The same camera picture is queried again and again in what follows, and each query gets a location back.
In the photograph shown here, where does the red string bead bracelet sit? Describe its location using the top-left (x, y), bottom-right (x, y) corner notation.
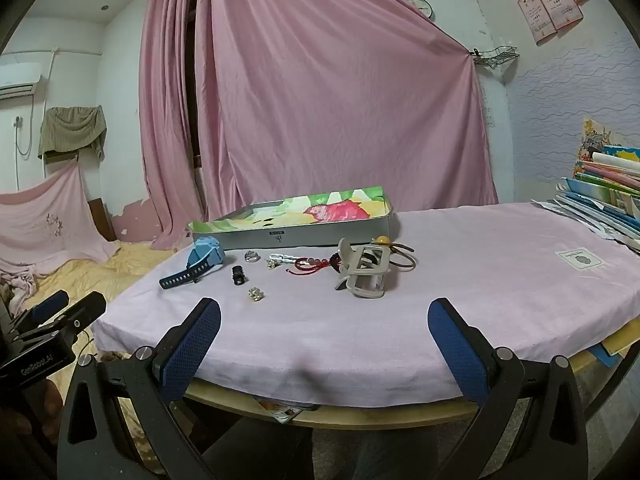
top-left (285, 255), bottom-right (346, 276)

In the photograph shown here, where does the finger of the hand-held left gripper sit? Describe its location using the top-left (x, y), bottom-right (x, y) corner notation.
top-left (50, 292), bottom-right (107, 342)
top-left (22, 290), bottom-right (70, 328)

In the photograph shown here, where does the round wall clock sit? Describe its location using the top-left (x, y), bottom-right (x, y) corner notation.
top-left (404, 0), bottom-right (434, 21)

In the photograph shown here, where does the pink tablecloth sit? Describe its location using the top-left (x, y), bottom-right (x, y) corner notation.
top-left (92, 202), bottom-right (640, 408)

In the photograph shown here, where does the printed leaflet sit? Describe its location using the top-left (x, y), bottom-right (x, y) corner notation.
top-left (252, 395), bottom-right (321, 423)

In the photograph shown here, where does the silver metal tray box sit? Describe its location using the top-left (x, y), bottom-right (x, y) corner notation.
top-left (187, 186), bottom-right (400, 251)

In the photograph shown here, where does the pink embroidered cloth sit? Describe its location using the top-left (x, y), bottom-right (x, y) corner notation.
top-left (0, 160), bottom-right (121, 281)

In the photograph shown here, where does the narrow pink curtain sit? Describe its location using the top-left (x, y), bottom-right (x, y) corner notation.
top-left (139, 0), bottom-right (206, 251)

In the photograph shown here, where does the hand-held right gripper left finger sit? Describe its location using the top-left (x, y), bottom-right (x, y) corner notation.
top-left (56, 297), bottom-right (223, 480)

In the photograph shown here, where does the wide pink curtain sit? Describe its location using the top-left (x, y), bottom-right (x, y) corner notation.
top-left (195, 0), bottom-right (501, 221)

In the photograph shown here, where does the brown wooden board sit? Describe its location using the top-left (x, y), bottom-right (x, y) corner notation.
top-left (89, 199), bottom-right (116, 241)

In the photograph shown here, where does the brown hair tie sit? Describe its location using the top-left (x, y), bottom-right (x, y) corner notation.
top-left (385, 242), bottom-right (418, 271)

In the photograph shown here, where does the white air conditioner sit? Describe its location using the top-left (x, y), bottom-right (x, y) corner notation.
top-left (0, 62), bottom-right (43, 100)

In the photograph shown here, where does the olive green cloth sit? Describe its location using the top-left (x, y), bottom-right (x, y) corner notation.
top-left (38, 105), bottom-right (107, 162)

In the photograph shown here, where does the blue wrist watch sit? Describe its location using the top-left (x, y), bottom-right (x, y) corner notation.
top-left (159, 236), bottom-right (227, 290)

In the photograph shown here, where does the row of wall certificates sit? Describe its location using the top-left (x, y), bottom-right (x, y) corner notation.
top-left (500, 0), bottom-right (603, 46)

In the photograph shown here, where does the wire wall rack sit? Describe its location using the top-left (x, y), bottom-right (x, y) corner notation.
top-left (471, 46), bottom-right (519, 68)

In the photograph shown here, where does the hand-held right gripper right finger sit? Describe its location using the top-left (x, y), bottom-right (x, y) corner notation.
top-left (426, 297), bottom-right (591, 480)

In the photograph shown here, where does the round wooden table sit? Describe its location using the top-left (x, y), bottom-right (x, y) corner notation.
top-left (182, 317), bottom-right (640, 431)

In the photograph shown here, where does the yellow blanket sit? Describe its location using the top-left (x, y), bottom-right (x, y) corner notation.
top-left (10, 240), bottom-right (178, 441)

